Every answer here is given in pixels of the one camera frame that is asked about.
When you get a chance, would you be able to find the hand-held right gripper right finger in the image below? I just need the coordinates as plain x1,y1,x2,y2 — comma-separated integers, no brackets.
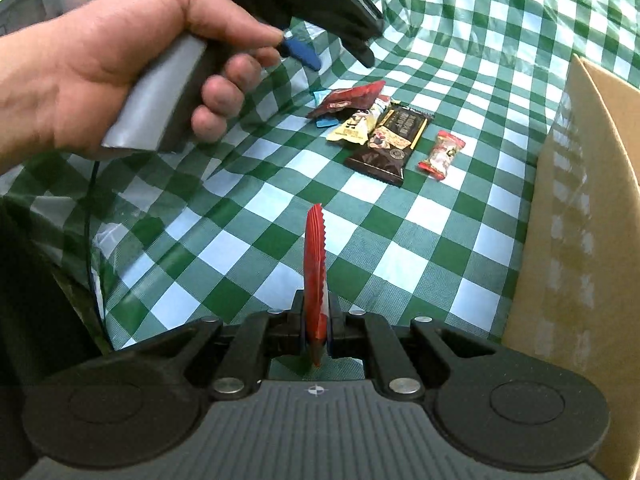
327,296,496,401

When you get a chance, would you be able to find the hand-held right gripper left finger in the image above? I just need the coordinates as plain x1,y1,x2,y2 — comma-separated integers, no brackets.
145,290,307,401

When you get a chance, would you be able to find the large red snack packet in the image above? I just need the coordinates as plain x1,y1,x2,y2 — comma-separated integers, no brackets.
306,80,387,120

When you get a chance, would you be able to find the light blue wafer packet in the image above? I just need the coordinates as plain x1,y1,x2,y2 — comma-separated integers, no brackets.
311,89,342,130

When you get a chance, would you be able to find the yellow snack packet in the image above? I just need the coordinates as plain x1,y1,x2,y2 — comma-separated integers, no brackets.
326,95,391,144

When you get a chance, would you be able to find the dark brown chocolate bar packet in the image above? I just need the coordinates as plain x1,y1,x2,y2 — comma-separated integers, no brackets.
345,100,435,188

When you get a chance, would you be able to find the small red white candy packet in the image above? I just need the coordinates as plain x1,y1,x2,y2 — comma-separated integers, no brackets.
418,130,466,181

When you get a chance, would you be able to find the brown cardboard box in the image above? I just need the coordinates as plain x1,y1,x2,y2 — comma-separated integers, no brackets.
500,52,640,480

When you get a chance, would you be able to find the person's left hand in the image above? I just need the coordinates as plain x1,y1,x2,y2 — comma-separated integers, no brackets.
0,0,286,177

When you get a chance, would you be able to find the green white checkered tablecloth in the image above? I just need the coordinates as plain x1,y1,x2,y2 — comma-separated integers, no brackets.
0,0,640,391

